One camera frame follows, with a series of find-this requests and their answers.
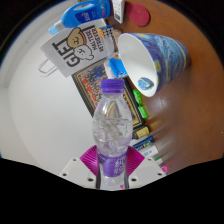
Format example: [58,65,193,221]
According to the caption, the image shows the colourful puzzle cube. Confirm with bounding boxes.
[98,24,114,41]

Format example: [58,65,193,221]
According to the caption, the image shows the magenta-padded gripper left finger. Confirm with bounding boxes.
[59,145,101,190]

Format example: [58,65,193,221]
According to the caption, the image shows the clear purple-capped water bottle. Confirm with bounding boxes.
[92,78,134,191]

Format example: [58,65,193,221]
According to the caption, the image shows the blue detergent bottle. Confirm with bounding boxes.
[48,0,112,36]

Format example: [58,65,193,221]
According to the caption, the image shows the white printed paper gift bag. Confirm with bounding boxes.
[37,23,111,79]

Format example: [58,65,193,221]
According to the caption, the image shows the small green packet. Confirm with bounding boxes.
[137,104,149,120]
[132,88,143,105]

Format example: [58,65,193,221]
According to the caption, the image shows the blue tissue pack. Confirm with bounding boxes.
[104,56,129,80]

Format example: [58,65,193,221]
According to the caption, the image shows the flat round red coaster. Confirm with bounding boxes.
[125,1,151,27]

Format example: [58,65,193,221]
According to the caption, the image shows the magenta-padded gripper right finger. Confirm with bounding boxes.
[123,146,167,190]

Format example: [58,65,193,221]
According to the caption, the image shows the framed group photo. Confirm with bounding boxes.
[71,59,147,131]

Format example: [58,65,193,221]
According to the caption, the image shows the small patterned snack pack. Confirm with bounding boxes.
[111,28,123,43]

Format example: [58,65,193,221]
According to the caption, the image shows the white remote control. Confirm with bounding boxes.
[111,0,126,24]

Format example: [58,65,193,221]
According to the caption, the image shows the blue painted paper cup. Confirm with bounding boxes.
[117,32,193,98]

